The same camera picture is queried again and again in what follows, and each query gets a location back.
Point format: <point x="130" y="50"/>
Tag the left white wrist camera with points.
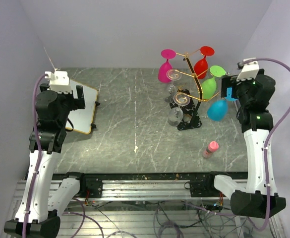
<point x="59" y="82"/>

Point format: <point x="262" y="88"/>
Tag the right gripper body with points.
<point x="238" y="89"/>

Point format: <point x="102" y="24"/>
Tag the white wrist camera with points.
<point x="249" y="69"/>
<point x="59" y="82"/>

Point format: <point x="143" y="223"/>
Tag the black marbled rack base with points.
<point x="191" y="119"/>

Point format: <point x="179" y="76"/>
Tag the red wine glass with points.
<point x="201" y="66"/>

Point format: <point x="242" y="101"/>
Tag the clear glass front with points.
<point x="176" y="114"/>

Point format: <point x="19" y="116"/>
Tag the aluminium mounting rail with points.
<point x="139" y="190"/>

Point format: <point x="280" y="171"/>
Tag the green wine glass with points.
<point x="209" y="86"/>

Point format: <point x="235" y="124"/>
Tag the gold wine glass rack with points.
<point x="198" y="82"/>

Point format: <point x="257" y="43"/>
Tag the magenta wine glass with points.
<point x="167" y="54"/>

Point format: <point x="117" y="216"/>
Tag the pink small bottle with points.
<point x="210" y="149"/>

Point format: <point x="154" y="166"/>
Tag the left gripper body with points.
<point x="73" y="103"/>

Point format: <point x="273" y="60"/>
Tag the blue wine glass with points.
<point x="219" y="109"/>

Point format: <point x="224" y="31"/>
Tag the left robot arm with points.
<point x="39" y="214"/>

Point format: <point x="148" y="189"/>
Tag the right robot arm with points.
<point x="259" y="198"/>

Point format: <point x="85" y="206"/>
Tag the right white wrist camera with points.
<point x="249" y="69"/>

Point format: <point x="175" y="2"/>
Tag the clear glass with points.
<point x="173" y="75"/>
<point x="176" y="114"/>

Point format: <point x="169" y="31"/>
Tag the white board gold frame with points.
<point x="83" y="118"/>

